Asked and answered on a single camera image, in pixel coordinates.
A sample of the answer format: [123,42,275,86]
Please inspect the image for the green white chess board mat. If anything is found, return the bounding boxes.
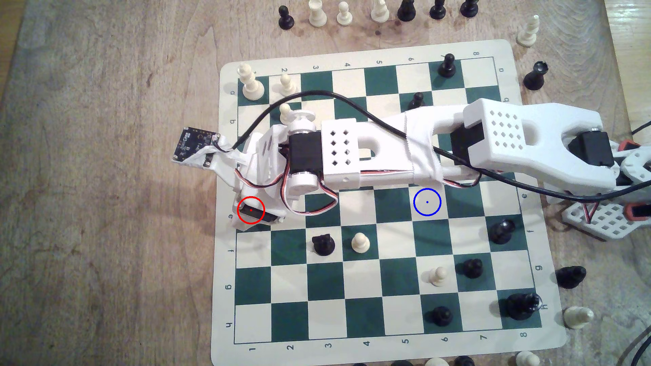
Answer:
[211,40,568,366]

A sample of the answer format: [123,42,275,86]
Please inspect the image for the orange clamp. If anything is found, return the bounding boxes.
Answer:
[625,202,651,222]

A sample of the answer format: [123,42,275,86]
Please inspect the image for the black knight chess piece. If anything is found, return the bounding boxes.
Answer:
[555,266,587,289]

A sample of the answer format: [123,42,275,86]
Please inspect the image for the black camera cable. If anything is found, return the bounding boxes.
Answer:
[235,90,651,200]

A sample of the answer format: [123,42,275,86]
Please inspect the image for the white bishop chess piece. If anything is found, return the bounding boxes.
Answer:
[517,15,540,47]

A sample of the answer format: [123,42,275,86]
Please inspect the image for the white rook chess piece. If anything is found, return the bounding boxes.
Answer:
[564,306,594,329]
[308,0,328,27]

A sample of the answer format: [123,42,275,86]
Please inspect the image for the black king chess piece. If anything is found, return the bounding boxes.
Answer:
[505,292,541,321]

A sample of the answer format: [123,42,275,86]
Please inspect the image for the camera circuit board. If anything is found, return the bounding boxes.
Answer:
[172,126,222,169]

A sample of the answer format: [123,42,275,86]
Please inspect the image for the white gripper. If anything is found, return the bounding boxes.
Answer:
[219,127,291,232]

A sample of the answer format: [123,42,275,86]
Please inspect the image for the black bishop chess piece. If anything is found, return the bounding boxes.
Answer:
[489,220,516,245]

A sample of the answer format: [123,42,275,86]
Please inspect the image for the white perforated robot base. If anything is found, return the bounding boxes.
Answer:
[547,142,651,242]

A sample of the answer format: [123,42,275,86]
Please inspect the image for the black knight on board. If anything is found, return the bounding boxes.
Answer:
[312,234,336,256]

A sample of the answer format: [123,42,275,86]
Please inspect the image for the red white black servo wires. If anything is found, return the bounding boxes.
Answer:
[233,142,601,225]

